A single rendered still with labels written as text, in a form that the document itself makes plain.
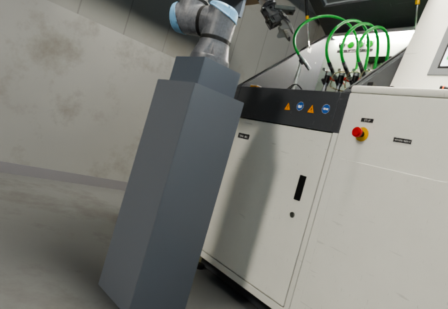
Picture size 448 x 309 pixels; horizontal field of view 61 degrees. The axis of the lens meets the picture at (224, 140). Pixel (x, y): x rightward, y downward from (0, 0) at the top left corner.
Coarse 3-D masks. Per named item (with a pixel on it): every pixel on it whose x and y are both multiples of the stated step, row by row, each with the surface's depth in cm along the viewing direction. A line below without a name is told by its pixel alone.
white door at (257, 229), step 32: (256, 128) 180; (288, 128) 164; (256, 160) 175; (288, 160) 160; (320, 160) 147; (224, 192) 187; (256, 192) 170; (288, 192) 156; (224, 224) 182; (256, 224) 166; (288, 224) 152; (224, 256) 176; (256, 256) 161; (288, 256) 148; (288, 288) 145
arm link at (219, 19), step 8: (216, 0) 140; (200, 8) 142; (208, 8) 141; (216, 8) 138; (224, 8) 138; (232, 8) 139; (200, 16) 141; (208, 16) 139; (216, 16) 138; (224, 16) 138; (232, 16) 139; (200, 24) 141; (208, 24) 139; (216, 24) 138; (224, 24) 138; (232, 24) 140; (200, 32) 144; (208, 32) 138; (216, 32) 138; (224, 32) 138; (232, 32) 141
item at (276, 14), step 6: (264, 6) 194; (270, 6) 195; (264, 12) 195; (270, 12) 194; (276, 12) 192; (270, 18) 191; (276, 18) 192; (282, 18) 192; (270, 24) 193; (276, 24) 195
